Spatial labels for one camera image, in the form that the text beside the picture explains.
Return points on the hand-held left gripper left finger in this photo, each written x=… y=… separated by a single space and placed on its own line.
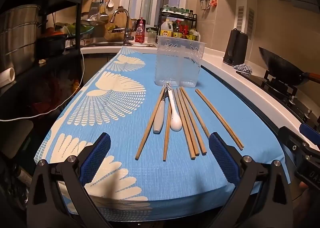
x=96 y=158

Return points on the blue cloth with cream pattern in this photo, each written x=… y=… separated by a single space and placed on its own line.
x=175 y=180

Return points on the stainless steel sink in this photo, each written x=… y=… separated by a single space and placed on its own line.
x=107 y=43

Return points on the hanging white ladle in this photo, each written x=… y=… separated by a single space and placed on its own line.
x=110 y=3

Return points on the large wooden cutting board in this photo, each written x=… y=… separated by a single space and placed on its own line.
x=120 y=20

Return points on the red sauce bottle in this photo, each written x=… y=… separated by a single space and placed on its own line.
x=185 y=32

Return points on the glass jar with green lid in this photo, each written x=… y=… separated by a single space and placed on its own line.
x=151 y=37

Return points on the clear plastic utensil container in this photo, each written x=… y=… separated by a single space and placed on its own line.
x=180 y=68

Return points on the checkered dish cloth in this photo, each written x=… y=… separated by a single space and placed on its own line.
x=243 y=68

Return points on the yellow cooking oil jug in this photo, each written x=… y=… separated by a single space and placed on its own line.
x=166 y=32

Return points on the black wok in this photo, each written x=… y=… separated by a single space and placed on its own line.
x=282 y=68

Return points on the steel kitchen faucet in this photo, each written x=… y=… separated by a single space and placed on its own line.
x=128 y=28

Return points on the green plastic bowl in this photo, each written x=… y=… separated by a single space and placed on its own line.
x=80 y=30

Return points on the black metal shelf rack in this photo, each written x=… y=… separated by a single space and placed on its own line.
x=81 y=18

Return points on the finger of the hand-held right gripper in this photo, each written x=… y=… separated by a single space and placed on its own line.
x=290 y=138
x=310 y=133

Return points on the dark sauce bottle yellow label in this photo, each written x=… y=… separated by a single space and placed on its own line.
x=177 y=32

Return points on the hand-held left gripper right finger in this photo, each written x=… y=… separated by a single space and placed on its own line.
x=223 y=155

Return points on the black electric kettle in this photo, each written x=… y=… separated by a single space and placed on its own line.
x=236 y=48

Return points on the hanging metal grater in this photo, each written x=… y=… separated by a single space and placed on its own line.
x=94 y=7

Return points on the white paper roll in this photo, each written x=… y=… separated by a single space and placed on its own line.
x=6 y=77

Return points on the large steel pot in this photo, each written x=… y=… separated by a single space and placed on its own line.
x=17 y=38

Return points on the narrow wall vent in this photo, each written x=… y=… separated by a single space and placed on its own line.
x=251 y=22
x=240 y=18

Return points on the red dish soap bottle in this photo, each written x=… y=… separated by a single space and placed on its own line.
x=140 y=33

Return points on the black pot with orange lid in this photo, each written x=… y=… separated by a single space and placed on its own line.
x=50 y=43

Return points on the dark oil dispenser bottle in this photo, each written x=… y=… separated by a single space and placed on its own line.
x=196 y=36

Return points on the row of green-lidded spice jars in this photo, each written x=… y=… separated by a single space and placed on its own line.
x=177 y=9

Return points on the black gas stove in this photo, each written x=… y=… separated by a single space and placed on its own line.
x=287 y=100

